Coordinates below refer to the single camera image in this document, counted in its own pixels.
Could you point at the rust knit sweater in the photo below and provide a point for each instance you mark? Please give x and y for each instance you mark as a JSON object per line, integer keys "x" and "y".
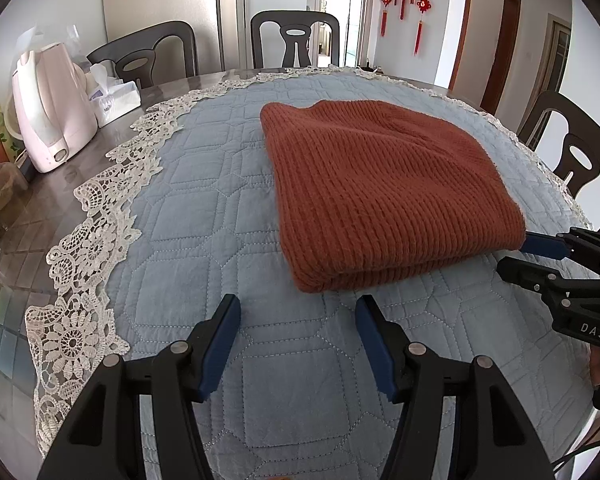
{"x": 380, "y": 185}

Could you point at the brown panelled door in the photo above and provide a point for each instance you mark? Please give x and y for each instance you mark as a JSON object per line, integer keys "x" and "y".
{"x": 560, "y": 60}

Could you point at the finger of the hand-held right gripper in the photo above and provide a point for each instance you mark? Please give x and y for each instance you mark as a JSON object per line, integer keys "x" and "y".
{"x": 545, "y": 246}
{"x": 530, "y": 272}

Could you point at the white tissue box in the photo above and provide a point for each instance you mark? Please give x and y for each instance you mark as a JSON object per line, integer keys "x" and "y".
{"x": 117, "y": 102}

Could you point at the clear plastic bag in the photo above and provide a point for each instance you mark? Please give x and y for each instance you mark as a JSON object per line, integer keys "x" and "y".
{"x": 75, "y": 42}

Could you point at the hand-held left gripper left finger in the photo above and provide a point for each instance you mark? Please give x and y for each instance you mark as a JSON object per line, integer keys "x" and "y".
{"x": 220, "y": 355}

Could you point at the glass jar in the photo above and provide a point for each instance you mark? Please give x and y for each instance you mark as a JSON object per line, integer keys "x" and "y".
{"x": 5, "y": 185}

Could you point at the dark dining chair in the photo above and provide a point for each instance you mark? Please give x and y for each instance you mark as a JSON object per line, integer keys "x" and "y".
{"x": 545, "y": 110}
{"x": 260, "y": 30}
{"x": 180, "y": 35}

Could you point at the brown wooden door frame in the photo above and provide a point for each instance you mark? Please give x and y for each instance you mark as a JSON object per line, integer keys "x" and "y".
{"x": 461, "y": 35}

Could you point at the blue quilted lace-trimmed mat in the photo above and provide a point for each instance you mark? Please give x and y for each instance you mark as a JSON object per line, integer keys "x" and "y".
{"x": 205, "y": 240}

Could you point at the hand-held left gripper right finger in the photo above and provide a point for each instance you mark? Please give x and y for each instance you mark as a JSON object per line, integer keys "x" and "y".
{"x": 375, "y": 355}

